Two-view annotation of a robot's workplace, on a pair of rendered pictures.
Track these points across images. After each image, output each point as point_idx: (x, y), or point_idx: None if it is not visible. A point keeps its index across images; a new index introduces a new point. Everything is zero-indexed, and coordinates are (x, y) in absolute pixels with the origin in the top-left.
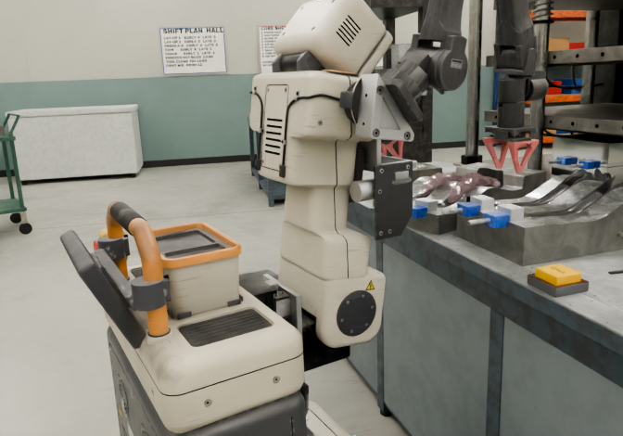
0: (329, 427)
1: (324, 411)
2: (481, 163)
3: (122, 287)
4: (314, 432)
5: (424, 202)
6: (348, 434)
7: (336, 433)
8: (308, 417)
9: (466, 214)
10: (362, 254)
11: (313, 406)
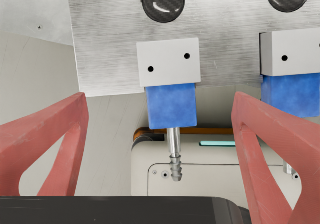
0: (189, 163)
1: (162, 151)
2: None
3: None
4: (188, 177)
5: (312, 72)
6: (204, 152)
7: (200, 163)
8: (167, 172)
9: None
10: None
11: (153, 157)
